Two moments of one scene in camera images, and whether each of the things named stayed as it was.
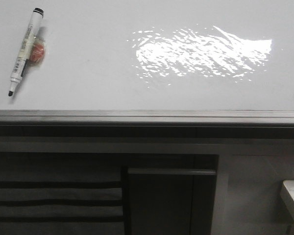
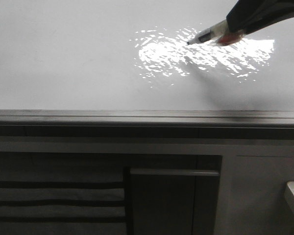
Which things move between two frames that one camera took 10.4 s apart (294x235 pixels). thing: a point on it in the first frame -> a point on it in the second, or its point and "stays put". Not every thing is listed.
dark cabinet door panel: [171, 201] stays put
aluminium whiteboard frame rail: [188, 118] stays put
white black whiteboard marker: [35, 22] -> [212, 33]
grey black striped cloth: [56, 194] stays put
